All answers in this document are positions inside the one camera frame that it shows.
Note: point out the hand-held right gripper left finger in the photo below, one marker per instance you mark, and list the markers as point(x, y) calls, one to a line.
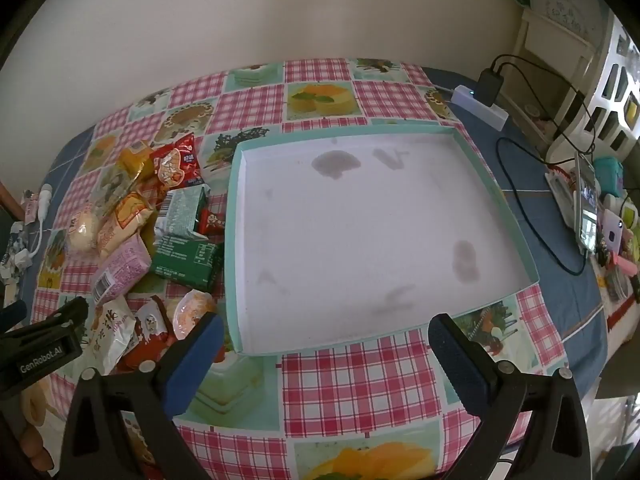
point(200, 360)

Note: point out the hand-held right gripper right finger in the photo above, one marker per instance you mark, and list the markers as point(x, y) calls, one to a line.
point(457, 367)

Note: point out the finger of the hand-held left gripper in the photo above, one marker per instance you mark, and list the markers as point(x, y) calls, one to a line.
point(70, 315)
point(12, 317)

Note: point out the white rice cracker packet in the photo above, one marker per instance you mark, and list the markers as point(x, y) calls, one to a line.
point(107, 335)

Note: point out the pale jelly cup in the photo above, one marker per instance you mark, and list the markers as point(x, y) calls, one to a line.
point(192, 310)

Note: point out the brown white biscuit packet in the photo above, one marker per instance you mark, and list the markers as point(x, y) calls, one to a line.
point(150, 327)

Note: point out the pink snack packet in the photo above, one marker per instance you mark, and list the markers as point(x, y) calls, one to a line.
point(122, 270)

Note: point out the clear round bun packet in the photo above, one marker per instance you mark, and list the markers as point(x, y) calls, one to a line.
point(82, 230)

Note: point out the dark green snack packet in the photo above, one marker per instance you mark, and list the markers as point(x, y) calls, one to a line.
point(187, 260)

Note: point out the orange chips packet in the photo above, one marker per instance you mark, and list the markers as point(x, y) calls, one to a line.
point(127, 215)

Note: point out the clear packet with green trim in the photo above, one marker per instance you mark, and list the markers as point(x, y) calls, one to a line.
point(117, 185)

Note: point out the small red candy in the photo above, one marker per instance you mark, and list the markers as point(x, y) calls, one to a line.
point(212, 221)

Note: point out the silver green snack packet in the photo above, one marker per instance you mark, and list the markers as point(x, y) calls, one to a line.
point(182, 210)

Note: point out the yellow snack packet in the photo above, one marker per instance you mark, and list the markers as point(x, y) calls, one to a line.
point(132, 159)

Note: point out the white tray with teal rim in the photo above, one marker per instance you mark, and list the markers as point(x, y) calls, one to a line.
point(350, 235)

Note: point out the red snack packet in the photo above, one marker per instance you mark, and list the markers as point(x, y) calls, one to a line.
point(175, 165)

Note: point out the person's left hand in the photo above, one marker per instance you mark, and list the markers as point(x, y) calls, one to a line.
point(36, 447)

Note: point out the blue and white patterned cloth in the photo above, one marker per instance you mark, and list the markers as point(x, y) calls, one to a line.
point(12, 255)

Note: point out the pink sachet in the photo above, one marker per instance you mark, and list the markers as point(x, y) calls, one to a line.
point(31, 206)

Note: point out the smartphone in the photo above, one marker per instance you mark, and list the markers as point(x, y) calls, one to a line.
point(586, 200)

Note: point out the teal container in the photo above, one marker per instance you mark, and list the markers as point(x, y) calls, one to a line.
point(609, 176)

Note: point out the white power strip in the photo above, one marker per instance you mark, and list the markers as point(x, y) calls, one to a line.
point(495, 117)

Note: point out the black charger adapter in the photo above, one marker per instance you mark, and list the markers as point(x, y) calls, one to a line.
point(489, 87)

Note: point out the white plastic chair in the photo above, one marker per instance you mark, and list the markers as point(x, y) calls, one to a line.
point(600, 85)

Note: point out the white wooden stand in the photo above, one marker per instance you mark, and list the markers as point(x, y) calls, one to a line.
point(550, 40)

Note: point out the brown wooden frame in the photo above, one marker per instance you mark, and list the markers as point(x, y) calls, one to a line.
point(5, 202)

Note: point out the white wall plaque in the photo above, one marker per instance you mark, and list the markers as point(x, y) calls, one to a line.
point(565, 0)

